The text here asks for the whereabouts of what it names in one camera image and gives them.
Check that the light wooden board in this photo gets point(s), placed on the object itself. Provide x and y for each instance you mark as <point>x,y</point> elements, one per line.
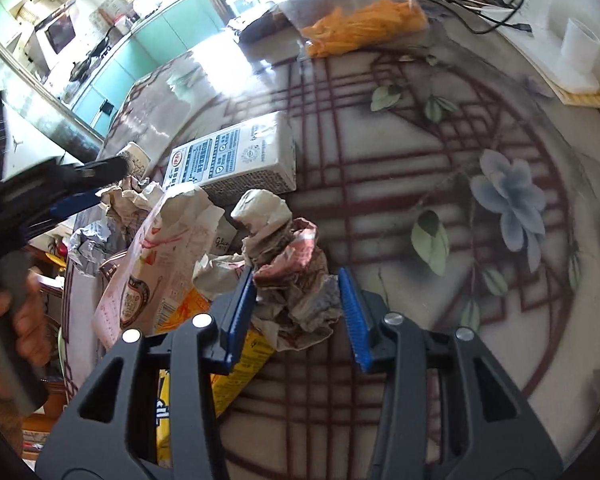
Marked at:
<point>582,97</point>

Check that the person's left hand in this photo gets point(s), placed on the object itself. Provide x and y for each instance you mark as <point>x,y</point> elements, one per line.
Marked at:
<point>36,320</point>

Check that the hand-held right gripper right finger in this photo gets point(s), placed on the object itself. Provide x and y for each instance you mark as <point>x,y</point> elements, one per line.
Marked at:
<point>355,320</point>

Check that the silver foil wrapper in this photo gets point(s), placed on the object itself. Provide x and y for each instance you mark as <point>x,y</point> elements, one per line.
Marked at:
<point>87,250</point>

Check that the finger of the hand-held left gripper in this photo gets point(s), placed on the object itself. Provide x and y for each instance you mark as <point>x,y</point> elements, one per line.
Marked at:
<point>90,170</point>
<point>77,206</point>

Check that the white plastic jar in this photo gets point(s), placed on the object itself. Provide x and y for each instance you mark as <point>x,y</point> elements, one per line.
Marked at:
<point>138,157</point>

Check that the plastic bag of orange snacks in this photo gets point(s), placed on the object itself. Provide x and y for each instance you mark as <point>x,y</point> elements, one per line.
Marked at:
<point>365,25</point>

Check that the white paper roll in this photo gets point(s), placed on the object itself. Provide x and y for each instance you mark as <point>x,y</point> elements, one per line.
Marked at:
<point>577,50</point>

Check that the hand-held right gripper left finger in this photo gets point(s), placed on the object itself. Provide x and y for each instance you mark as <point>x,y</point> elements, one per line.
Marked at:
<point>237,310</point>

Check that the white and blue milk carton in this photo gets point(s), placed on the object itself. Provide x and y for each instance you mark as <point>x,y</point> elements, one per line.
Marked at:
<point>230,155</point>

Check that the pink printed paper wad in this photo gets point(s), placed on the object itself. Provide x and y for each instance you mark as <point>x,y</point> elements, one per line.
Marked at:
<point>295,280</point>

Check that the teal kitchen cabinets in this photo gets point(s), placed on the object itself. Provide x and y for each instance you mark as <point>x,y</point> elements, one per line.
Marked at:
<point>180,25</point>

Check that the white microwave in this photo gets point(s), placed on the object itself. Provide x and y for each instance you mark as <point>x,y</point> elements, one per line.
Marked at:
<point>52,40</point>

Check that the crumpled beige paper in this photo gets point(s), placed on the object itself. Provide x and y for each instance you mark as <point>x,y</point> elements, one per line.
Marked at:
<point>217,275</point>

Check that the black wok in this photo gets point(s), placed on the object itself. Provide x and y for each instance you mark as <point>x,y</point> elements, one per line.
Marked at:
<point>82,70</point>

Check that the yellow snack packet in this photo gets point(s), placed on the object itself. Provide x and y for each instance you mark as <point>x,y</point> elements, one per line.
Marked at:
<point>250,360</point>

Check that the white snack bag red print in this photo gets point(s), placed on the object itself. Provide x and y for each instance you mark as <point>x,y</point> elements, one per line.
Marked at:
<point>170,245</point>

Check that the crumpled white paper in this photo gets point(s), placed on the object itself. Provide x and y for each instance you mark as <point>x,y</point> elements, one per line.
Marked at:
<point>260,210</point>
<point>130,200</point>

